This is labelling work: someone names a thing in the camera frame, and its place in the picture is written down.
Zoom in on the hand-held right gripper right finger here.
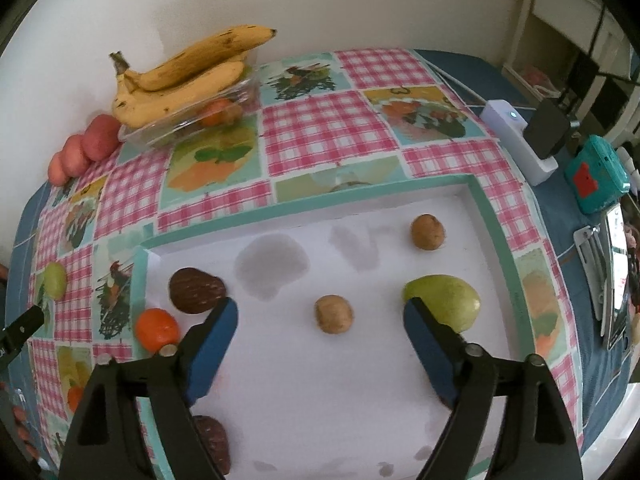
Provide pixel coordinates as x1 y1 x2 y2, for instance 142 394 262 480
402 297 583 480

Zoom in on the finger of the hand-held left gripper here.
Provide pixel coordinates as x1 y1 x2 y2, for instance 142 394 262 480
0 305 45 368

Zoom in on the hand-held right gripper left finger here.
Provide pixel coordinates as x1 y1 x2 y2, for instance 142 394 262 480
59 297 240 480

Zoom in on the green mango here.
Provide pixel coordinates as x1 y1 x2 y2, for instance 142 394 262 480
403 274 482 333

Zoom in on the dark brown avocado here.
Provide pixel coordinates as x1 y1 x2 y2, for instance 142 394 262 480
168 267 227 315
192 415 232 476

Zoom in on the brown kiwi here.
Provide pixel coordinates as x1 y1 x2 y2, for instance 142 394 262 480
411 213 446 251
314 294 354 335

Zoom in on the white shallow tray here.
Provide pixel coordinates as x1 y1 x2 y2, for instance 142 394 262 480
134 172 531 480

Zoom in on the green guava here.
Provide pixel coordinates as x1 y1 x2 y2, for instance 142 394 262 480
39 261 68 301

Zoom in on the orange tangerine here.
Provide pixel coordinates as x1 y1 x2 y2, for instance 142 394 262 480
197 99 243 128
135 308 181 352

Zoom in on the silver metal stand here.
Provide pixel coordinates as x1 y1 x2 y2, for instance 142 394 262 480
574 205 633 351

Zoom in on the clear plastic container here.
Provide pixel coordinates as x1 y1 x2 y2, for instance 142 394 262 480
118 50 261 150

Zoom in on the pink checked printed tablecloth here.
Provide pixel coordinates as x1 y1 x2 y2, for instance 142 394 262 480
30 49 586 480

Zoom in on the white power strip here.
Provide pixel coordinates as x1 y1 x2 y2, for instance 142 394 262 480
480 100 560 187

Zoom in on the teal device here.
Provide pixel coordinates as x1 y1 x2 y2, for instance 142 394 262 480
564 135 632 213

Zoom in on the yellow banana bunch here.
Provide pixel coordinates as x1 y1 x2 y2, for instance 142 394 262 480
109 25 278 129

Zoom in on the white shelf unit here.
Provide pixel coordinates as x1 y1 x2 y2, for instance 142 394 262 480
502 0 640 126

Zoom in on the white cable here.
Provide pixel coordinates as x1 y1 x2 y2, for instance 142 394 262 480
430 62 493 108

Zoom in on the black cable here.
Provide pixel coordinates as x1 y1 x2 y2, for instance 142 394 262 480
582 5 640 83

